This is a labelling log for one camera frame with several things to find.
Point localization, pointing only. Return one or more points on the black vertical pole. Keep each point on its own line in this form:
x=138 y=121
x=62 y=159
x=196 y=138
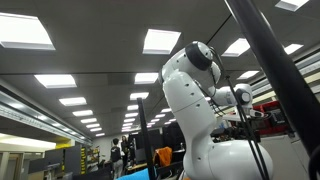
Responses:
x=151 y=169

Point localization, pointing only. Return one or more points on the red equipment rack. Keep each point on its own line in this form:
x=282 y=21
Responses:
x=275 y=121

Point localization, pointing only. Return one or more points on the black diagonal pole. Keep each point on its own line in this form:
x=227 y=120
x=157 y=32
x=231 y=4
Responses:
x=298 y=101

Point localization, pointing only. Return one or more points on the orange jacket on chair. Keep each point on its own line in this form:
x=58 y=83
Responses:
x=163 y=156

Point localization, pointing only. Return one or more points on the person in black vest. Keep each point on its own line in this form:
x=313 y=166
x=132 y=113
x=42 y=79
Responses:
x=116 y=158

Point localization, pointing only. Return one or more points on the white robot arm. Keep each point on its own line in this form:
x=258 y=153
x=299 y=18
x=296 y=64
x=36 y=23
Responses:
x=188 y=78

